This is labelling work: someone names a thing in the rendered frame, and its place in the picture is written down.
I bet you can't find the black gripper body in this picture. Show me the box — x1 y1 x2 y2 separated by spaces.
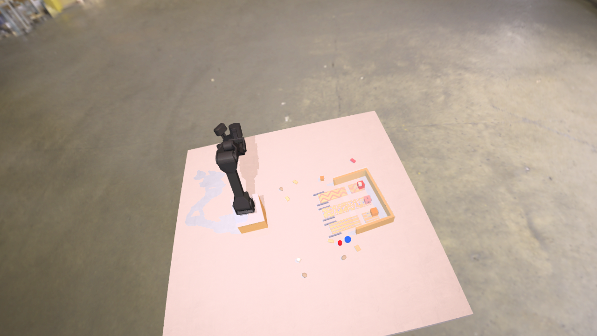
214 123 231 142

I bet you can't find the peach strip with blue dots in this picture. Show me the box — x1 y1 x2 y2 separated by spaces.
322 203 348 218

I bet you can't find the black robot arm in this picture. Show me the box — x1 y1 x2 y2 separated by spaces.
215 123 255 215

